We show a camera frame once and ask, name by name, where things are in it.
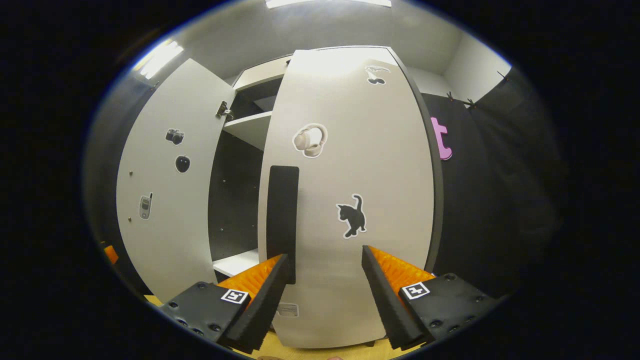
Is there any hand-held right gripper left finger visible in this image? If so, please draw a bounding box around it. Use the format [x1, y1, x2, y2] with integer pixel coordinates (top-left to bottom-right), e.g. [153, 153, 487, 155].
[159, 253, 291, 355]

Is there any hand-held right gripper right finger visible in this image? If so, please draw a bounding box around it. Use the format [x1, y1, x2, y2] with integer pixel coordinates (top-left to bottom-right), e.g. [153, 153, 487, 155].
[361, 245, 501, 351]

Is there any white cabinet door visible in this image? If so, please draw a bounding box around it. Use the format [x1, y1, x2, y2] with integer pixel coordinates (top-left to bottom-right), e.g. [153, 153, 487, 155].
[257, 46, 445, 349]
[116, 58, 237, 303]

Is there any black backdrop cloth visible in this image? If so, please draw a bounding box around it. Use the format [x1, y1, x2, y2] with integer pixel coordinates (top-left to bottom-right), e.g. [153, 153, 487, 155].
[82, 65, 568, 301]

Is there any white cabinet shelf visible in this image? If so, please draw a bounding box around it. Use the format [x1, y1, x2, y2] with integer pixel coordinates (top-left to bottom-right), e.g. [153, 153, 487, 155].
[222, 111, 273, 152]

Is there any small ceiling light panel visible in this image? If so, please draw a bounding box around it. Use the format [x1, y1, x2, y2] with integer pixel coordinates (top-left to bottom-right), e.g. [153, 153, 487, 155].
[131, 39, 185, 80]

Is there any white cabinet drawer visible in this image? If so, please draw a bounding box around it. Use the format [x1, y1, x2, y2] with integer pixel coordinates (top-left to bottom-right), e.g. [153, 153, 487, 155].
[232, 55, 293, 92]

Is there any large ceiling light panel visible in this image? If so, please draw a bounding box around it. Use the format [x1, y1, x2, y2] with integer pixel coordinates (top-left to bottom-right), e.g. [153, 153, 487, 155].
[265, 0, 393, 10]

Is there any black door handle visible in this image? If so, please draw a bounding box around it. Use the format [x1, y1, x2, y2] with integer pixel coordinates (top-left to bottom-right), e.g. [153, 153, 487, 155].
[266, 165, 300, 285]

